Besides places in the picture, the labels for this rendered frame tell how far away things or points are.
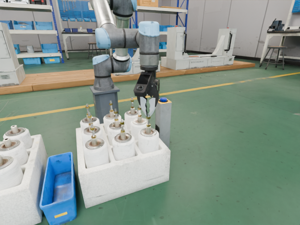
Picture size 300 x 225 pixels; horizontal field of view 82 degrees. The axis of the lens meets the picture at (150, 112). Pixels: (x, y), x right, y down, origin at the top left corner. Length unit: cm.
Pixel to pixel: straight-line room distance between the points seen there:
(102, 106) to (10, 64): 174
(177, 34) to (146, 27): 266
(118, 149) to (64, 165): 36
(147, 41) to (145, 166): 51
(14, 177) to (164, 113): 70
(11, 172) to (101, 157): 30
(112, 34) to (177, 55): 268
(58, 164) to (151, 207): 50
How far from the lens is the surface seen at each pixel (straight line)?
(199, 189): 90
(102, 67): 125
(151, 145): 77
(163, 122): 100
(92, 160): 73
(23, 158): 90
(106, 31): 73
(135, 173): 79
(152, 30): 66
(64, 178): 101
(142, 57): 67
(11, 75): 277
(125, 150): 74
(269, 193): 101
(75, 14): 668
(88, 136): 81
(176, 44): 331
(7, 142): 88
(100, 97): 127
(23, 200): 80
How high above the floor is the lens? 65
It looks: 24 degrees down
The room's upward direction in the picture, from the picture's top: straight up
